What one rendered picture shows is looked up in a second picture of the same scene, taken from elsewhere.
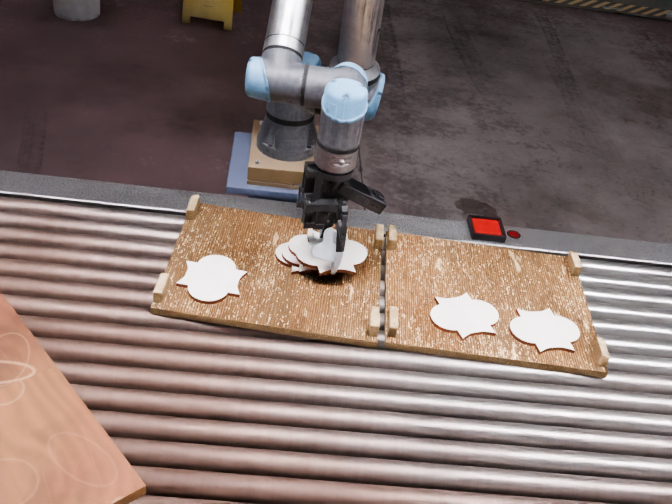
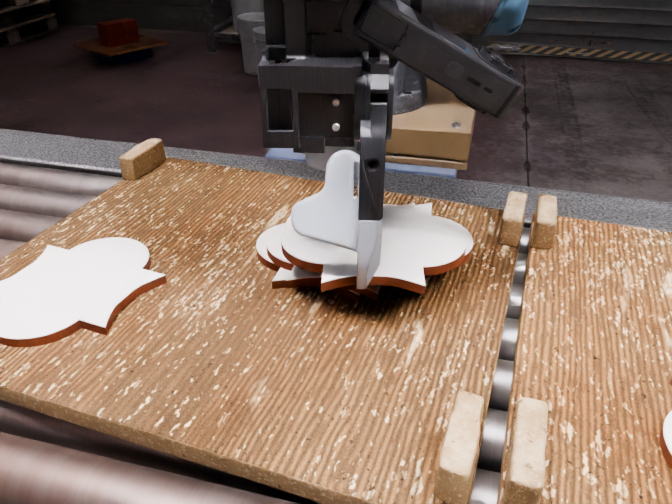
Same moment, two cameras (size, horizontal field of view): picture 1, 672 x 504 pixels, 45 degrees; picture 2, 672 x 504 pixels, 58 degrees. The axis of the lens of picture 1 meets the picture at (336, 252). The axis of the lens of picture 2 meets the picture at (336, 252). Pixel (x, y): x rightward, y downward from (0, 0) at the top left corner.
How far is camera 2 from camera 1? 116 cm
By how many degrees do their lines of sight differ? 18
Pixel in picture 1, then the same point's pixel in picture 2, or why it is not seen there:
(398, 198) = not seen: hidden behind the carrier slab
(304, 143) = (397, 83)
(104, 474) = not seen: outside the picture
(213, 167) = not seen: hidden behind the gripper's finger
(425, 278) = (636, 319)
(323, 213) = (318, 100)
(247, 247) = (207, 228)
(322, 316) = (304, 409)
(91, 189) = (22, 142)
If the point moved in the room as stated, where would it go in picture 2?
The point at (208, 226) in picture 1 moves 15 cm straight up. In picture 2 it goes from (156, 191) to (129, 39)
